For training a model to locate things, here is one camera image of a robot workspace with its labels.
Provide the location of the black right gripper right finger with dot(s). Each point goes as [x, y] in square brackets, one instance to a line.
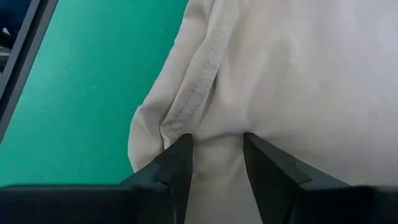
[270, 177]

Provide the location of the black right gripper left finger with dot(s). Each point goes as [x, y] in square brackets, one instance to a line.
[177, 174]

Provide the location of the beige garment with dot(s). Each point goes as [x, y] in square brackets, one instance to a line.
[295, 77]

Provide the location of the green table mat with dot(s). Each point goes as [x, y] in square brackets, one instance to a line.
[87, 93]

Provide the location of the black metal table frame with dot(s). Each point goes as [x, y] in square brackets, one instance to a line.
[18, 62]

